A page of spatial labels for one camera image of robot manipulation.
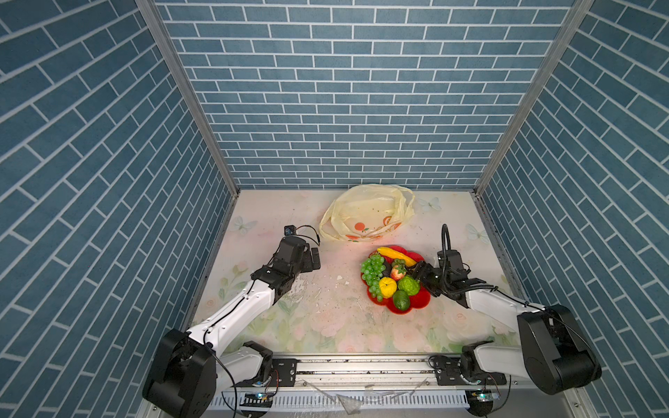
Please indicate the yellow banana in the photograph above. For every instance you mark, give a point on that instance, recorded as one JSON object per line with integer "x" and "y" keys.
{"x": 393, "y": 254}

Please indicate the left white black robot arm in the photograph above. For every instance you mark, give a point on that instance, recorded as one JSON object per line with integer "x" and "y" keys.
{"x": 215, "y": 333}

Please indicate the aluminium front rail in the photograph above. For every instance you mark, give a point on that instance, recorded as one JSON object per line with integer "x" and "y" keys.
{"x": 337, "y": 371}

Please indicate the light green pear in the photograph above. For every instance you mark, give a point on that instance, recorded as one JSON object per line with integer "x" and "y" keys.
{"x": 409, "y": 285}

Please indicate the yellow lemon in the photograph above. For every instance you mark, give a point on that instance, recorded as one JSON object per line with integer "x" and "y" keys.
{"x": 387, "y": 287}

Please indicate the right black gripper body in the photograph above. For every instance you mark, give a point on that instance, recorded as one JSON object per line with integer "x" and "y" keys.
{"x": 432, "y": 280}

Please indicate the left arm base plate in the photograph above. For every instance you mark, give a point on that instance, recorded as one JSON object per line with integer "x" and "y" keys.
{"x": 280, "y": 372}

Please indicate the red strawberry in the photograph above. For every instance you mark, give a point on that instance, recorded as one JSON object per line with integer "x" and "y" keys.
{"x": 398, "y": 269}

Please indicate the red flower-shaped plate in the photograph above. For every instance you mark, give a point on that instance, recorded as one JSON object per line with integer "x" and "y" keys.
{"x": 421, "y": 300}

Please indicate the cream printed plastic bag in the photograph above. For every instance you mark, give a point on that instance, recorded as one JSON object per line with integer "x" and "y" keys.
{"x": 367, "y": 212}

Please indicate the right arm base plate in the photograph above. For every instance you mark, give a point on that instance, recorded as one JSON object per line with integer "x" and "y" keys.
{"x": 456, "y": 370}

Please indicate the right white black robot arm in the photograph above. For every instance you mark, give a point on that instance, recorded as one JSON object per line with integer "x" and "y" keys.
{"x": 552, "y": 352}

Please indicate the green grape bunch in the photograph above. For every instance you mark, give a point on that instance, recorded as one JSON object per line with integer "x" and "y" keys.
{"x": 372, "y": 271}

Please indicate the dark green lime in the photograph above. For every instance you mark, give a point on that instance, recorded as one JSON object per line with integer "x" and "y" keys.
{"x": 401, "y": 301}

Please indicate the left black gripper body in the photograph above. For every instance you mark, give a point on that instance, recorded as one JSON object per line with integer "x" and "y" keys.
{"x": 305, "y": 264}

